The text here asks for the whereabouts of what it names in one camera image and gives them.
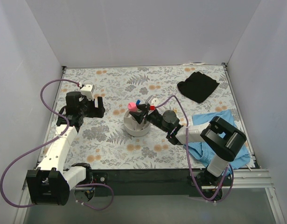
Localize pink pack of pens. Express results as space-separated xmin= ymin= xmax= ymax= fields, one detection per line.
xmin=127 ymin=102 xmax=138 ymax=112

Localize white round divided organizer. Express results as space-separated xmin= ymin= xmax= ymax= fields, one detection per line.
xmin=123 ymin=111 xmax=151 ymax=137

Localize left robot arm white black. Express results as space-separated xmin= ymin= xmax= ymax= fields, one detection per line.
xmin=26 ymin=91 xmax=105 ymax=205

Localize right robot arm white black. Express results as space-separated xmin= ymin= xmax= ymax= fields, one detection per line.
xmin=128 ymin=103 xmax=246 ymax=186

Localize floral table mat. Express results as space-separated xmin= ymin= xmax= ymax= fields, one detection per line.
xmin=56 ymin=65 xmax=242 ymax=169

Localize black folded cloth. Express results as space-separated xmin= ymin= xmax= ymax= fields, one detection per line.
xmin=177 ymin=71 xmax=219 ymax=104

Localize light blue shorts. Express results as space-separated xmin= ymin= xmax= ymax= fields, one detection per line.
xmin=184 ymin=110 xmax=250 ymax=169

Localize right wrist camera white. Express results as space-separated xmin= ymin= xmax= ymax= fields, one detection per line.
xmin=145 ymin=96 xmax=160 ymax=111

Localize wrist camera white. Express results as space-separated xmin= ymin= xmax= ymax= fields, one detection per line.
xmin=79 ymin=84 xmax=95 ymax=101
xmin=145 ymin=96 xmax=160 ymax=111

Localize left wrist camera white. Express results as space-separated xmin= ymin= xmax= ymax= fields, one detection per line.
xmin=79 ymin=84 xmax=95 ymax=101

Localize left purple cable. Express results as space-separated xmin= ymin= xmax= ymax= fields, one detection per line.
xmin=2 ymin=79 xmax=114 ymax=211

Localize purple cable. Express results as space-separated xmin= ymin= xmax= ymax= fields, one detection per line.
xmin=2 ymin=79 xmax=114 ymax=211
xmin=154 ymin=94 xmax=235 ymax=203

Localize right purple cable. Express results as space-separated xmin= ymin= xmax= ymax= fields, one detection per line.
xmin=154 ymin=94 xmax=235 ymax=203

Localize aluminium frame rail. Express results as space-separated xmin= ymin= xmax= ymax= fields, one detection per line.
xmin=15 ymin=169 xmax=285 ymax=224

